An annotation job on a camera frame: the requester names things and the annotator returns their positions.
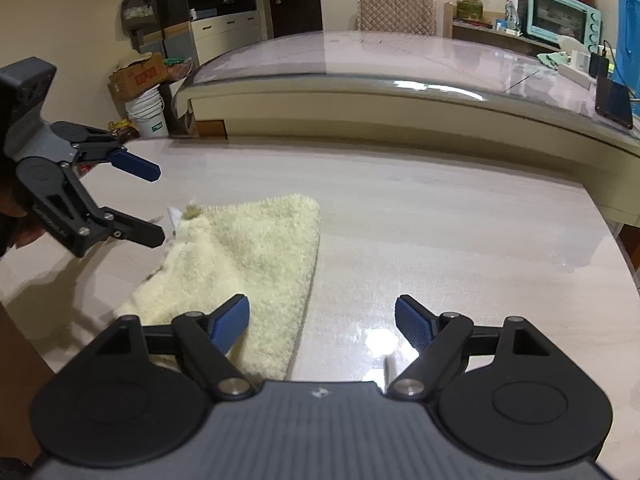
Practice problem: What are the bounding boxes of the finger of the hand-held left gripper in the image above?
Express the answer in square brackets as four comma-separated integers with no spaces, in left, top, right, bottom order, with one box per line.
[29,164,167,260]
[51,120,162,184]

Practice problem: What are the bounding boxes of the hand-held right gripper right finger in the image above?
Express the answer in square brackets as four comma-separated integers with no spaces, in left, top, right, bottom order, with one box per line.
[386,294,549,403]

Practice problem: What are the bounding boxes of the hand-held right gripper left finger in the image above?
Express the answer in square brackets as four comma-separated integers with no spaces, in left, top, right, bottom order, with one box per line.
[94,293,254,403]

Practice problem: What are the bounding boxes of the cream fluffy towel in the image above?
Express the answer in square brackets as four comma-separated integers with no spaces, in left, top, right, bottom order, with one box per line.
[120,192,322,381]

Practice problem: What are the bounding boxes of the person's left hand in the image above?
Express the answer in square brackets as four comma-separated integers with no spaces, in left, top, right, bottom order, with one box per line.
[4,187,49,251]

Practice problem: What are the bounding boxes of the cluster of cooking oil bottles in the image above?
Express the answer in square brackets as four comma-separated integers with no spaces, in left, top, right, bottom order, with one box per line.
[107,120,141,141]

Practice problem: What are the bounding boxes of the white plastic bucket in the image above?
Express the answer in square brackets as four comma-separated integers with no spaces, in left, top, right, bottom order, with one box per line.
[125,85,170,139]

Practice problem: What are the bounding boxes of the cardboard box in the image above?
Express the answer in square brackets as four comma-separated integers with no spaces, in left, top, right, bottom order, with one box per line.
[109,52,168,106]

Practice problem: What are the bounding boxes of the colourful plastic bags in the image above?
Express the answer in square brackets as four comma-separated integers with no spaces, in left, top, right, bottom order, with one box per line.
[165,55,193,81]

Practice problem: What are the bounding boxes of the hanging grey bag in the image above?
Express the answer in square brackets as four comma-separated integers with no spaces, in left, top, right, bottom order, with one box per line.
[121,0,157,31]

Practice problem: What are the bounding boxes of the cream cabinet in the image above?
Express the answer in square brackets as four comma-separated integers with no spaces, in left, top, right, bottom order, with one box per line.
[182,0,263,66]

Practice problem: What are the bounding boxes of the dark coat rack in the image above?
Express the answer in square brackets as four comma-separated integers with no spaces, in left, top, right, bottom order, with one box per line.
[120,0,193,56]

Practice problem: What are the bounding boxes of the glass-topped dining table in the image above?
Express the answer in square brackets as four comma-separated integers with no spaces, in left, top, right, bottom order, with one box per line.
[172,30,640,223]

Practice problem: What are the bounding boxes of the white power strip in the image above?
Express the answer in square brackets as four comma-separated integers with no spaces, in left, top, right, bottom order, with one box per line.
[559,62,598,90]

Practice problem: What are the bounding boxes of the dark phone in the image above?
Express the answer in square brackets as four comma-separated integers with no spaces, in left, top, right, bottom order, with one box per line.
[595,76,635,130]

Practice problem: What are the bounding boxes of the wooden side shelf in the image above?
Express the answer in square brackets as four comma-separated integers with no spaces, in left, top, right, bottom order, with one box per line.
[443,2,561,53]

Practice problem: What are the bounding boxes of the quilted pink chair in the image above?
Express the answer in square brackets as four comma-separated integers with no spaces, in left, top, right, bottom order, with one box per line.
[357,0,438,37]

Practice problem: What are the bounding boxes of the green jar with orange lid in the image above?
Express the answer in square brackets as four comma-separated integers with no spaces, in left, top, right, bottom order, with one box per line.
[456,0,485,22]

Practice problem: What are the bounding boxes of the teal toaster oven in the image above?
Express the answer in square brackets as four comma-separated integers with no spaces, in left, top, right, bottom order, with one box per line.
[526,0,602,51]

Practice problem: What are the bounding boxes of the blue thermos flask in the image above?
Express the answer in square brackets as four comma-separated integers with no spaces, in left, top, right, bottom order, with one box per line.
[614,0,640,98]

